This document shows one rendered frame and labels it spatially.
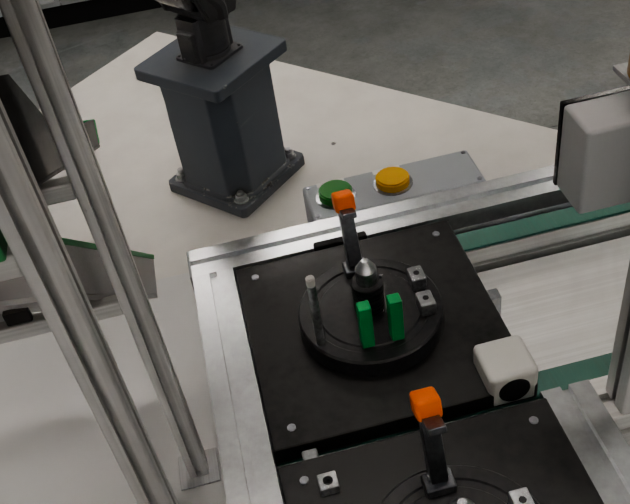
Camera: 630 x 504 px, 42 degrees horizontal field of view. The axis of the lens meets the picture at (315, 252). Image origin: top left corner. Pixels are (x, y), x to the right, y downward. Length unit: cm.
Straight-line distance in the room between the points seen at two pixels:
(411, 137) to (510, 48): 202
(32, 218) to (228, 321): 47
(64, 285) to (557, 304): 59
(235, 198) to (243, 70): 19
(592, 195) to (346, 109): 76
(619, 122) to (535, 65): 255
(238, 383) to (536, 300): 33
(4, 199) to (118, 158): 92
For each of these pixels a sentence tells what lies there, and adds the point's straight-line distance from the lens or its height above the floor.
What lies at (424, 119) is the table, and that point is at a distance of 127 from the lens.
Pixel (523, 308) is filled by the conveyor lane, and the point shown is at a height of 92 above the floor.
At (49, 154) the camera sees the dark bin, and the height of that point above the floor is 125.
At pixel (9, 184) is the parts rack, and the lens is 38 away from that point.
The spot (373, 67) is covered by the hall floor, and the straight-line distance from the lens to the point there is 315.
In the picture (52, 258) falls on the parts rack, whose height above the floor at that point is 131.
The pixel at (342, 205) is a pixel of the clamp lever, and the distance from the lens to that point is 78.
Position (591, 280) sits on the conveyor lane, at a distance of 92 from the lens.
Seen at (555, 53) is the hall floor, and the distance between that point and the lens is 320.
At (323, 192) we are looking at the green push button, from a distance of 95.
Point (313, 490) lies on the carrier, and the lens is 69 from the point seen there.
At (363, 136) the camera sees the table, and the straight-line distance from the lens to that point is 124.
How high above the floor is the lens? 155
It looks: 42 degrees down
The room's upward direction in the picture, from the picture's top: 9 degrees counter-clockwise
